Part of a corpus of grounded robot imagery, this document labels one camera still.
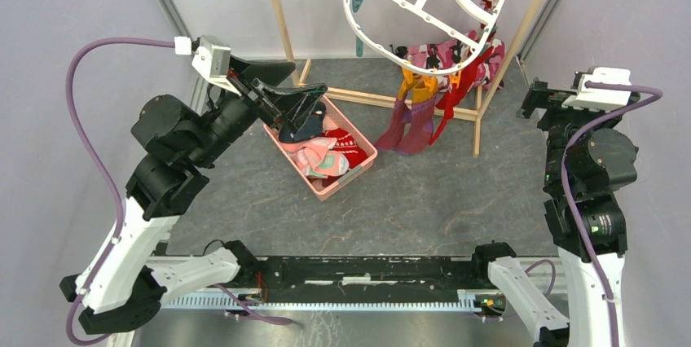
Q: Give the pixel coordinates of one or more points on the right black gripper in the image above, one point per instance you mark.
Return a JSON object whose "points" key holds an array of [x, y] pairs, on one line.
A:
{"points": [[540, 94]]}

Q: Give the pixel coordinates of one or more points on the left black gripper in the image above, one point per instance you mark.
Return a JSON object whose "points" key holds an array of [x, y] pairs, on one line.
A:
{"points": [[293, 105]]}

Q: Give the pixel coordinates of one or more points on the plain red sock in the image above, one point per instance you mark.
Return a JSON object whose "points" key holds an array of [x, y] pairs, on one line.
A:
{"points": [[461, 93]]}

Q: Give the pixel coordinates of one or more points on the maroon purple sock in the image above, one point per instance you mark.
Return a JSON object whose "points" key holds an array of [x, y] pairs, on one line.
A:
{"points": [[393, 135], [421, 126]]}

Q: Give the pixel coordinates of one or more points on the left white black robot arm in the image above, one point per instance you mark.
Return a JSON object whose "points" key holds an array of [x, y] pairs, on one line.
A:
{"points": [[119, 292]]}

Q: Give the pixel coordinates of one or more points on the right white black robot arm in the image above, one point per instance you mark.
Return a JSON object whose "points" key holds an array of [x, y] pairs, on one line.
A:
{"points": [[588, 160]]}

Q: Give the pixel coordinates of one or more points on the black sock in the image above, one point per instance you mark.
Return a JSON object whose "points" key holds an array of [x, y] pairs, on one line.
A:
{"points": [[312, 128]]}

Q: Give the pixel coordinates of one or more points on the pink perforated plastic basket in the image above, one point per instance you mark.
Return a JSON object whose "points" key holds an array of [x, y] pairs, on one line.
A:
{"points": [[323, 188]]}

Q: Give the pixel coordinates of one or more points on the pink green patterned sock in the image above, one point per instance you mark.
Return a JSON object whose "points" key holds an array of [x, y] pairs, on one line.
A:
{"points": [[315, 158]]}

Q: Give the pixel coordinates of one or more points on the red white patterned Christmas sock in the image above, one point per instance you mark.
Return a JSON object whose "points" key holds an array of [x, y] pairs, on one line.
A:
{"points": [[347, 146]]}

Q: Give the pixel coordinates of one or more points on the pink camouflage cloth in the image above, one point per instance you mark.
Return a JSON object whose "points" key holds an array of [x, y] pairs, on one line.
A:
{"points": [[443, 55]]}

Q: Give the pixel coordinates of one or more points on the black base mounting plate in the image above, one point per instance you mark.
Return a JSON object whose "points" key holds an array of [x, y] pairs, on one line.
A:
{"points": [[363, 280]]}

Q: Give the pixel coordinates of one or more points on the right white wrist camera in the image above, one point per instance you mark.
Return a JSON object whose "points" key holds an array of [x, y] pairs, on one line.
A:
{"points": [[600, 89]]}

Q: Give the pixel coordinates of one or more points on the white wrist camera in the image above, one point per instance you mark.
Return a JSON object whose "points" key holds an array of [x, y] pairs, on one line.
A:
{"points": [[210, 58], [600, 89]]}

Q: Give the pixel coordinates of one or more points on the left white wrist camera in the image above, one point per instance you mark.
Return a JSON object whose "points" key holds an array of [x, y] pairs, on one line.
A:
{"points": [[210, 58]]}

